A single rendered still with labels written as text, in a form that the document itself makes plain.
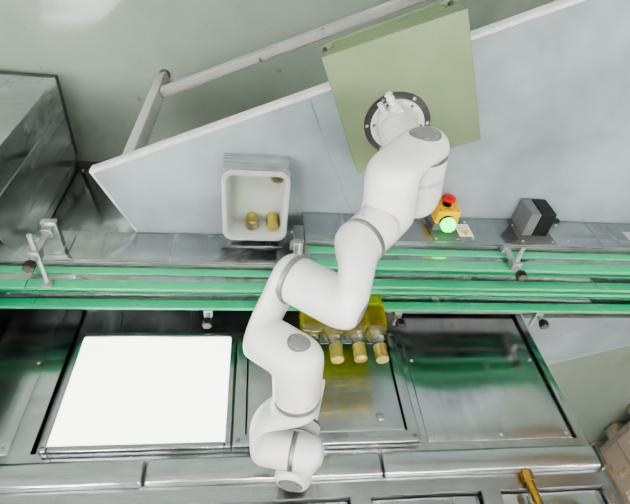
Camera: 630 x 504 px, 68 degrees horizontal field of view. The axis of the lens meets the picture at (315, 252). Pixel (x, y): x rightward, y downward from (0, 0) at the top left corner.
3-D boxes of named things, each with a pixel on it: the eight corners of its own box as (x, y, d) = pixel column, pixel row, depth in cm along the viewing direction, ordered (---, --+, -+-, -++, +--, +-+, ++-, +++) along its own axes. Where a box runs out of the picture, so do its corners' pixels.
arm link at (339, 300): (330, 206, 80) (275, 252, 72) (401, 235, 74) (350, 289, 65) (331, 265, 89) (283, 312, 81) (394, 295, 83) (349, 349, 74)
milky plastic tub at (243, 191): (224, 220, 137) (222, 240, 130) (223, 152, 122) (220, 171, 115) (284, 222, 139) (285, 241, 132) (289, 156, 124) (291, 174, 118)
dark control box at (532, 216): (510, 218, 145) (521, 235, 139) (520, 197, 140) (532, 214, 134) (535, 219, 147) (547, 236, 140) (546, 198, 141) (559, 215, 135)
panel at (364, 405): (82, 338, 132) (40, 458, 107) (80, 332, 130) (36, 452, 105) (391, 338, 144) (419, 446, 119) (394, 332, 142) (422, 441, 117)
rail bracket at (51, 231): (59, 241, 133) (30, 300, 116) (43, 192, 122) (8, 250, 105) (77, 242, 134) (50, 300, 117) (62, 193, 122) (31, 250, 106)
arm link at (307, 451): (270, 457, 87) (321, 467, 85) (283, 406, 94) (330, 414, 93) (272, 492, 96) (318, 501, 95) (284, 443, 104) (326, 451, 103)
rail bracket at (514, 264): (495, 248, 136) (513, 281, 126) (505, 229, 131) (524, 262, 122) (508, 249, 137) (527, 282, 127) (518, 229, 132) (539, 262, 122)
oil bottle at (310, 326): (296, 286, 139) (301, 344, 124) (298, 272, 136) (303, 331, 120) (315, 286, 140) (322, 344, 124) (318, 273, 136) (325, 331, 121)
